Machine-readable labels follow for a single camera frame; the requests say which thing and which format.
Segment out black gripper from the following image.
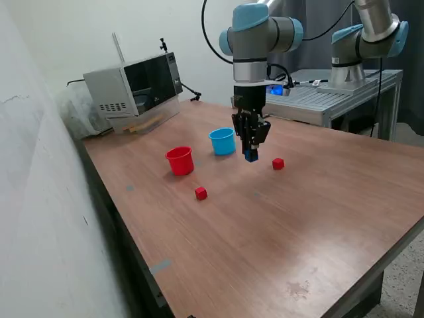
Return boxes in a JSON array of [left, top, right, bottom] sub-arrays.
[[231, 84, 272, 156]]

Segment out blue plastic cup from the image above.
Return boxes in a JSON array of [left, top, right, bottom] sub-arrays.
[[208, 127, 237, 156]]

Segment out aluminium profile robot stand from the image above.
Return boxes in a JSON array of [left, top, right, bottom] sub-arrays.
[[231, 68, 404, 142]]

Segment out red plastic cup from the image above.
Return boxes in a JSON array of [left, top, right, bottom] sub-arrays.
[[164, 146, 195, 176]]

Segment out clear plastic box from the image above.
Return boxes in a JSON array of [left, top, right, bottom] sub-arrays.
[[109, 99, 182, 135]]

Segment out yellow wooden sticks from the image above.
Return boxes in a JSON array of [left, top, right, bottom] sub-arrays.
[[122, 115, 164, 133]]

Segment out silver microwave oven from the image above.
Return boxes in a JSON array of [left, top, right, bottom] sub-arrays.
[[82, 52, 184, 120]]

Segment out thin metal rod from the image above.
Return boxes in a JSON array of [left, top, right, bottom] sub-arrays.
[[111, 32, 126, 64]]

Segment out long grey-blue tape strip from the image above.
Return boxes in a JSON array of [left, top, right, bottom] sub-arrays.
[[149, 258, 172, 276]]

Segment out crumpled clear plastic bag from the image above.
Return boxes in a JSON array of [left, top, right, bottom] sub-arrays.
[[56, 87, 113, 140]]

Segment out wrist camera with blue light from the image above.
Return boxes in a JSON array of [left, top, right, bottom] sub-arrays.
[[266, 84, 292, 97]]

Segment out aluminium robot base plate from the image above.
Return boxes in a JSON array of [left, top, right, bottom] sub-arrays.
[[316, 78, 378, 96]]

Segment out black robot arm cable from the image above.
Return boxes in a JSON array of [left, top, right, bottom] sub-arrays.
[[201, 0, 357, 66]]

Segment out black hanging cable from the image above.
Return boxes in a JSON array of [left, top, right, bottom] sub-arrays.
[[370, 58, 384, 138]]

